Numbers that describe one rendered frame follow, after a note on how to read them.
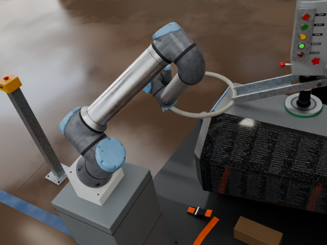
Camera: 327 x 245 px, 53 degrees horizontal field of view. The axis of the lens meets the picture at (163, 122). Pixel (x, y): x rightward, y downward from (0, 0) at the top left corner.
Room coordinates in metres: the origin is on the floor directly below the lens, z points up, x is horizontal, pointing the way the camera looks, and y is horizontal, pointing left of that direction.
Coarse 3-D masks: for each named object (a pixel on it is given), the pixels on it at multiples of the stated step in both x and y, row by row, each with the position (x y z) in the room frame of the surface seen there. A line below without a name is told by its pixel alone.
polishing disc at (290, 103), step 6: (294, 96) 1.58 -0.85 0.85; (312, 96) 1.55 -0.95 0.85; (288, 102) 1.54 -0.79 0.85; (294, 102) 1.53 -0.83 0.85; (312, 102) 1.50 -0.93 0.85; (318, 102) 1.48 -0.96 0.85; (288, 108) 1.48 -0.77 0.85; (294, 108) 1.47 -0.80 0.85; (300, 108) 1.46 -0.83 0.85; (306, 108) 1.45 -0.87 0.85; (312, 108) 1.44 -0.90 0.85; (318, 108) 1.43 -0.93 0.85; (300, 114) 1.42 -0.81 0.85; (306, 114) 1.40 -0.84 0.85; (312, 114) 1.40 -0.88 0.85
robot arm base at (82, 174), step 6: (78, 162) 1.18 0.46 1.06; (84, 162) 1.15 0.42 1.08; (78, 168) 1.15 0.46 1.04; (84, 168) 1.13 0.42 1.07; (78, 174) 1.13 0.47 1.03; (84, 174) 1.11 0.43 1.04; (90, 174) 1.09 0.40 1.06; (84, 180) 1.10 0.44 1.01; (90, 180) 1.09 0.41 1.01; (96, 180) 1.09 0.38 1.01; (102, 180) 1.09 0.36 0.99; (108, 180) 1.12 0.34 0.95; (90, 186) 1.09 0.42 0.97; (96, 186) 1.09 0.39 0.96
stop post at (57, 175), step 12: (0, 84) 2.11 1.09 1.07; (12, 84) 2.11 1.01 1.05; (12, 96) 2.10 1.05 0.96; (24, 108) 2.12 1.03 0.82; (24, 120) 2.12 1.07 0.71; (36, 120) 2.15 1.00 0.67; (36, 132) 2.12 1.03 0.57; (36, 144) 2.14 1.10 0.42; (48, 144) 2.15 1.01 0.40; (48, 156) 2.11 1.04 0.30; (60, 168) 2.14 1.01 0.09; (60, 180) 2.06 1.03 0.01
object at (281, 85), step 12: (252, 84) 1.66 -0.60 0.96; (264, 84) 1.64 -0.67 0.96; (276, 84) 1.61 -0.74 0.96; (288, 84) 1.56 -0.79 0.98; (300, 84) 1.46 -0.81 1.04; (312, 84) 1.44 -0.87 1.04; (324, 84) 1.42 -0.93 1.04; (240, 96) 1.59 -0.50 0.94; (252, 96) 1.56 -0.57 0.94; (264, 96) 1.53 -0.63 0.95
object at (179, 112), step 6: (210, 72) 1.93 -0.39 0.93; (222, 78) 1.85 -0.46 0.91; (228, 84) 1.79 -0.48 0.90; (234, 90) 1.70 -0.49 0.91; (234, 96) 1.64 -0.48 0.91; (234, 102) 1.59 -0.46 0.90; (174, 108) 1.60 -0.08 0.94; (222, 108) 1.54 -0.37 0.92; (228, 108) 1.54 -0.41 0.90; (180, 114) 1.56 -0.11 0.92; (186, 114) 1.54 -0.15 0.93; (192, 114) 1.52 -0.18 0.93; (198, 114) 1.52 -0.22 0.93; (204, 114) 1.51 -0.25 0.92; (210, 114) 1.50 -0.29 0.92; (216, 114) 1.50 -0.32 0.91
